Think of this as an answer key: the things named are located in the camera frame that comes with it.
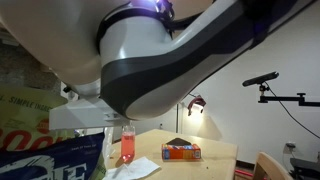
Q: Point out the clear ziplock bag blue zip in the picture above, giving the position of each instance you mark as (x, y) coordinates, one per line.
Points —
(108, 143)

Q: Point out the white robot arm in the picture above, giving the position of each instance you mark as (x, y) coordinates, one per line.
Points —
(150, 66)

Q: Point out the orange ziplock bag box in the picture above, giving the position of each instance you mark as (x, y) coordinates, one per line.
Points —
(181, 151)

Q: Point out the blue chip bag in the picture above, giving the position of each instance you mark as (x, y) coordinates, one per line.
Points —
(50, 160)

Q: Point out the green chip bag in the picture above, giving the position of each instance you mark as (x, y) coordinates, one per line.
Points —
(30, 110)

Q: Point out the pink spray bottle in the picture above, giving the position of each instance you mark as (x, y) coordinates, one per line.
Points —
(128, 146)

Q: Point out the white paper napkin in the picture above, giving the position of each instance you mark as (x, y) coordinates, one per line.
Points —
(136, 168)

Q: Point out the wooden chair curved back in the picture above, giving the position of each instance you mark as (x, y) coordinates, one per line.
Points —
(270, 168)

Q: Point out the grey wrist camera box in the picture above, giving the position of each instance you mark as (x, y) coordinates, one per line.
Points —
(76, 115)

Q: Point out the black stereo camera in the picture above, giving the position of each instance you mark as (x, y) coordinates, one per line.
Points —
(260, 79)

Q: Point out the black articulated camera stand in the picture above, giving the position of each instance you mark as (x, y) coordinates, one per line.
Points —
(286, 99)

